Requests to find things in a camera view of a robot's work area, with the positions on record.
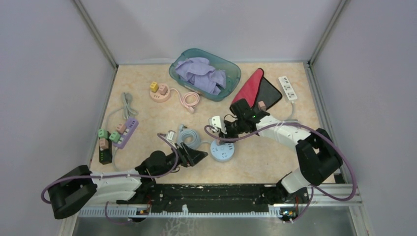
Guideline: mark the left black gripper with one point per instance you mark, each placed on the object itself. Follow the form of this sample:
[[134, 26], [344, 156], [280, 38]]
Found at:
[[186, 158]]

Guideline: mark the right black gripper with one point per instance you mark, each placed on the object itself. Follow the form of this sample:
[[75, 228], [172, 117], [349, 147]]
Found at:
[[226, 133]]

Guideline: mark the blue round power socket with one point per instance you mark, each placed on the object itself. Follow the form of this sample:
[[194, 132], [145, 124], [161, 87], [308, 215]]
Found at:
[[223, 152]]

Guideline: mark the white power strip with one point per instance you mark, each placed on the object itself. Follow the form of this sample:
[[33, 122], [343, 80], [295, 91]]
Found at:
[[288, 89]]

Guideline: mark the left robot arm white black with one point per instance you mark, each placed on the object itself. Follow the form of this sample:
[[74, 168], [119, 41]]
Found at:
[[82, 187]]

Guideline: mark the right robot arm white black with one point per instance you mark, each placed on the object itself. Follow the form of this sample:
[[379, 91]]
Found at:
[[317, 157]]

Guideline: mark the pink round power socket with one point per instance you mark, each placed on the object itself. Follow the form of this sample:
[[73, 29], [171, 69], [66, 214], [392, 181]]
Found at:
[[159, 98]]

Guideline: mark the pink plug on purple strip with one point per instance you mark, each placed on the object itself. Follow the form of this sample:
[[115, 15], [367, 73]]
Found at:
[[121, 128]]

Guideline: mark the yellow plug adapter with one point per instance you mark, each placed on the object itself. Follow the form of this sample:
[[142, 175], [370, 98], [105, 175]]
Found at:
[[154, 87]]

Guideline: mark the green plug on purple strip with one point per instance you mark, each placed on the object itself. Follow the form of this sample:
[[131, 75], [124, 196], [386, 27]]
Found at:
[[115, 137]]

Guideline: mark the pink plug on black strip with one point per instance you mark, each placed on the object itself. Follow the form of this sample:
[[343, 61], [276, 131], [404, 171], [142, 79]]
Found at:
[[103, 144]]

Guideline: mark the green plug on black strip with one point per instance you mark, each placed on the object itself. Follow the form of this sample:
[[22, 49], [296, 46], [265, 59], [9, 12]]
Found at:
[[103, 134]]

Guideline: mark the red and grey cloth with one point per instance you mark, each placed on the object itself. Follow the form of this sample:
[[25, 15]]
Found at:
[[258, 88]]

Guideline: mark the teal plastic basin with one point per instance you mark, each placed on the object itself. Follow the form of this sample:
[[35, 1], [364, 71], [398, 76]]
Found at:
[[233, 73]]

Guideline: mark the purple power strip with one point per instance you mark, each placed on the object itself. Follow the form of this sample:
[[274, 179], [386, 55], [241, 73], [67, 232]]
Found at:
[[131, 125]]

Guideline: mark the purple cloth in basin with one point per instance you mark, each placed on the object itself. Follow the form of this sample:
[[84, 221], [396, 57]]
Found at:
[[199, 73]]

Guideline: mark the black power strip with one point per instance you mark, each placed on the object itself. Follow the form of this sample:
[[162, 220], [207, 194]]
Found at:
[[106, 156]]

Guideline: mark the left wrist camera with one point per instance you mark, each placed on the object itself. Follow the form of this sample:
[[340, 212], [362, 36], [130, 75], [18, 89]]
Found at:
[[171, 136]]

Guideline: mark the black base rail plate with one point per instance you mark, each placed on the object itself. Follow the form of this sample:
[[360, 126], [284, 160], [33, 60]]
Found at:
[[210, 198]]

